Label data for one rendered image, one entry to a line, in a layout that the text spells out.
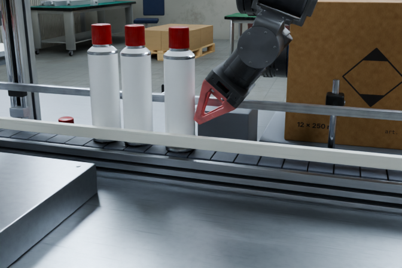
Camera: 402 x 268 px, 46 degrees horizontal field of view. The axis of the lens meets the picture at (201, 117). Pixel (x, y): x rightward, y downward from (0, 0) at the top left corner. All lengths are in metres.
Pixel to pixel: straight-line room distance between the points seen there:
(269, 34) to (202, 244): 0.29
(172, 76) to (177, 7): 9.17
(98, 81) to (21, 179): 0.21
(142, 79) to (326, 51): 0.35
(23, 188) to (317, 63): 0.56
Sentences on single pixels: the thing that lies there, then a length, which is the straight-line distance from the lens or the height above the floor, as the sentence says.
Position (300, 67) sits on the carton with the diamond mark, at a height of 1.00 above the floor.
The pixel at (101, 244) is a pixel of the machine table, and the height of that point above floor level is 0.83.
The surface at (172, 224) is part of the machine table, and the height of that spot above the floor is 0.83.
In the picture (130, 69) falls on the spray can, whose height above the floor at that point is 1.01.
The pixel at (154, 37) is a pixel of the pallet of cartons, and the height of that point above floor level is 0.33.
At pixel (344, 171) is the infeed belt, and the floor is 0.88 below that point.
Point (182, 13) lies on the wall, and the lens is 9.89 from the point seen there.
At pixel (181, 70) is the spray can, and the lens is 0.75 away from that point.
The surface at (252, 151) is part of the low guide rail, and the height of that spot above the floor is 0.90.
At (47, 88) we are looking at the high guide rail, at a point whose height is 0.96.
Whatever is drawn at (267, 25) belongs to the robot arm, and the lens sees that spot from 0.64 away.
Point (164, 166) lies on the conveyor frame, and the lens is 0.78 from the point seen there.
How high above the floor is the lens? 1.16
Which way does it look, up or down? 16 degrees down
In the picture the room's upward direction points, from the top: straight up
